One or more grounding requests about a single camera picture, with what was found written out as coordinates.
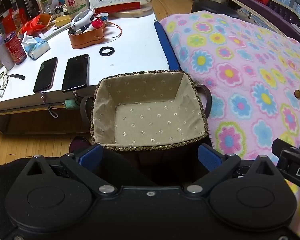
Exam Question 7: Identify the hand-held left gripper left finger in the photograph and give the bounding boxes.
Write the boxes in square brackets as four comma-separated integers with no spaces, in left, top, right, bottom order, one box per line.
[26,144,117,196]

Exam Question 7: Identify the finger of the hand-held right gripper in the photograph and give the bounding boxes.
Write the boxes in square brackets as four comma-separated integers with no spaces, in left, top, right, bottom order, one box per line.
[272,139,300,157]

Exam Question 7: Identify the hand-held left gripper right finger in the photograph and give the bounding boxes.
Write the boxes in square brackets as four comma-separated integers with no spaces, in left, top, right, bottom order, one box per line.
[184,144,280,195]

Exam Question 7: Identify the woven basket with fabric lining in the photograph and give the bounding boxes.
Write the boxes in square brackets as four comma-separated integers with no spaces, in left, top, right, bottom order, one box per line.
[80,69,213,153]

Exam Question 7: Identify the green foam block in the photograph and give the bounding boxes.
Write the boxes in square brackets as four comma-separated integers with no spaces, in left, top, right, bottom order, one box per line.
[64,99,78,111]

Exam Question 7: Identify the wide black smartphone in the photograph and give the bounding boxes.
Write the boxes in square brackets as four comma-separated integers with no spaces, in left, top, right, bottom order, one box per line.
[61,54,90,93]

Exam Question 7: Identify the pink floral fleece blanket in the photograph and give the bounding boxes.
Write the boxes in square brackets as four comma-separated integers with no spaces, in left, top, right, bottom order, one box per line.
[159,10,300,238]

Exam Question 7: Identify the slim black smartphone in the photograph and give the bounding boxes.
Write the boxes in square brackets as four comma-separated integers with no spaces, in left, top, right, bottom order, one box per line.
[33,57,58,93]

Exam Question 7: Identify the eyeglasses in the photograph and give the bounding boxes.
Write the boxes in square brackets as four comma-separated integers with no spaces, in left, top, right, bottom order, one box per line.
[0,72,10,97]

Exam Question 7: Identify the orange leather organizer box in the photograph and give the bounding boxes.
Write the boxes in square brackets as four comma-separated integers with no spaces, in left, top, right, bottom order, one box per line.
[68,25,104,49]

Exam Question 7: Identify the blue tissue pack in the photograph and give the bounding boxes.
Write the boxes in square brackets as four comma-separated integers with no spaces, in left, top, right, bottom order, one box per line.
[22,34,50,60]

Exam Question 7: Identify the blue table edge guard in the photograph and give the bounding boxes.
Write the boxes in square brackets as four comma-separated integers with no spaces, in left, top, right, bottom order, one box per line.
[154,20,182,71]

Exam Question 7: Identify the red tin can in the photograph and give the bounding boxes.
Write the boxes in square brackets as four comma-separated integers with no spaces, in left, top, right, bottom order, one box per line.
[4,33,27,65]

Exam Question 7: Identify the white plastic tray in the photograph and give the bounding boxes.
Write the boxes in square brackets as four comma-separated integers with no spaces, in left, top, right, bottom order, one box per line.
[44,25,70,40]

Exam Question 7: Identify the white tube with red cap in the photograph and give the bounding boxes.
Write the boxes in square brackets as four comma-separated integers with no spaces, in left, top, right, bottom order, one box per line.
[82,18,103,33]

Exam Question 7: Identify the lavender thermos bottle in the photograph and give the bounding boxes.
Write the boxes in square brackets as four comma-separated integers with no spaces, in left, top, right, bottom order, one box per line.
[0,35,15,71]

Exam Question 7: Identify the white neck massager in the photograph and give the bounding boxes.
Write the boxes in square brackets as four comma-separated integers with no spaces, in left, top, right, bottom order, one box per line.
[70,9,95,30]

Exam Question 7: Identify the yellow box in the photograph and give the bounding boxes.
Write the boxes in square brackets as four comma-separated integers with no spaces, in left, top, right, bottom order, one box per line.
[55,15,72,27]

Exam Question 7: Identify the orange plastic bag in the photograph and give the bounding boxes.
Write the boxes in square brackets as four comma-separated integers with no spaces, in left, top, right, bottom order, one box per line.
[17,14,53,34]

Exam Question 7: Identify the black round stool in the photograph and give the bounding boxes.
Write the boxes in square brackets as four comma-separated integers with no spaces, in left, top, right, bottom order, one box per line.
[191,0,240,18]

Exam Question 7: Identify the round wooden board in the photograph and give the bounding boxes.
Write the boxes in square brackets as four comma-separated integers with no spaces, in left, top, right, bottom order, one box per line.
[114,0,154,18]

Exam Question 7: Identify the red paper bag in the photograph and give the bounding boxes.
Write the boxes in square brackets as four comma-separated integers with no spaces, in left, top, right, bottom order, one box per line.
[2,9,28,34]

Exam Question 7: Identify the lavender phone strap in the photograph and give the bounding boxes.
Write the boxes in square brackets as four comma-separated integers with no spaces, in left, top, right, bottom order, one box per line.
[40,91,58,118]

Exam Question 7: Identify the black rubber ring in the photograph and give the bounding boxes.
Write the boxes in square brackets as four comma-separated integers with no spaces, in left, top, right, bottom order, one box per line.
[99,46,115,56]

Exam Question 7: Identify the orange cord loop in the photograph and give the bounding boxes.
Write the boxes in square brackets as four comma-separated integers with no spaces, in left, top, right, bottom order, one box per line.
[97,21,123,40]

